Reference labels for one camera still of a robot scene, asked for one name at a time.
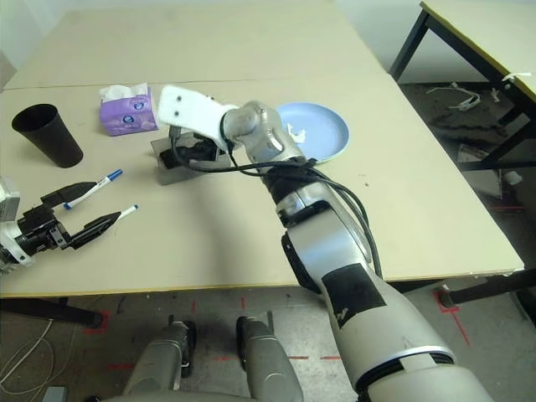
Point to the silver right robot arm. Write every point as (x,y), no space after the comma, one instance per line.
(326,243)

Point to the blue plate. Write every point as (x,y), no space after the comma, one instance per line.
(322,125)

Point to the black plastic cup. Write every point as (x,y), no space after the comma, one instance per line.
(50,140)

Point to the black table leg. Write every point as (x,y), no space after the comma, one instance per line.
(481,289)
(50,312)

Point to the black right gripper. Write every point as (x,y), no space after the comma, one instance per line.
(205,148)

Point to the grey board piece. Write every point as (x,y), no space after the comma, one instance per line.
(475,153)

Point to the grey robot torso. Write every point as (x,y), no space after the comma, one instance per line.
(188,398)

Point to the grey power adapter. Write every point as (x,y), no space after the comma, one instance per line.
(55,395)

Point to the white plastic scrap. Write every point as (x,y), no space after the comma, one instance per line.
(465,102)
(441,89)

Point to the grey robot leg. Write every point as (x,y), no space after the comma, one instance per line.
(159,364)
(268,360)

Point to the white tissue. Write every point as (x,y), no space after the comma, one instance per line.
(299,136)

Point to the grey robot left leg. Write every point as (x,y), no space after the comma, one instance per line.
(159,364)

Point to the grey robot right leg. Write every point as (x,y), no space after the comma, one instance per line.
(268,360)

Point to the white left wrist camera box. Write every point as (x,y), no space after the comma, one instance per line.
(8,197)

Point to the side table with black legs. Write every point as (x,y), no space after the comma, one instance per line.
(460,37)

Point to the white marker with blue cap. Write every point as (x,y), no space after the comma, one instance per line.
(129,210)
(104,178)

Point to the grey glasses case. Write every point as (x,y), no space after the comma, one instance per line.
(171,178)

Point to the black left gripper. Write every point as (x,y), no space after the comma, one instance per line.
(39,230)

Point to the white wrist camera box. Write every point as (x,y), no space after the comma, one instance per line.
(8,197)
(188,111)

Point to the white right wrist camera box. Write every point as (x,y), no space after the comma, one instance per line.
(188,111)

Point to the purple tissue pack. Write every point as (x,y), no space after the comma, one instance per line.
(127,119)

